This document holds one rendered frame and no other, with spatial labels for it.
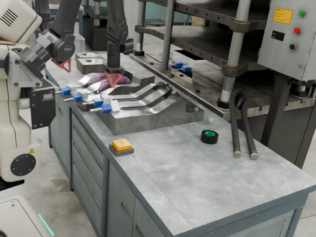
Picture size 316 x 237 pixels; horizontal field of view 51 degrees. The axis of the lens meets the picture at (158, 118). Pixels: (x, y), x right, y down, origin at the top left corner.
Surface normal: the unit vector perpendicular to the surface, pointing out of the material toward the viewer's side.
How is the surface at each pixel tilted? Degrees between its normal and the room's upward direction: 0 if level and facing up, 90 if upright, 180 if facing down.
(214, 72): 90
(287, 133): 90
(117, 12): 106
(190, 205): 0
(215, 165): 0
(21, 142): 90
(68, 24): 98
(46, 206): 0
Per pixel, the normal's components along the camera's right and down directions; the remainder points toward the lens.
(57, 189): 0.10, -0.90
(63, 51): 0.74, 0.56
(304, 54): -0.87, 0.13
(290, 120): 0.49, 0.41
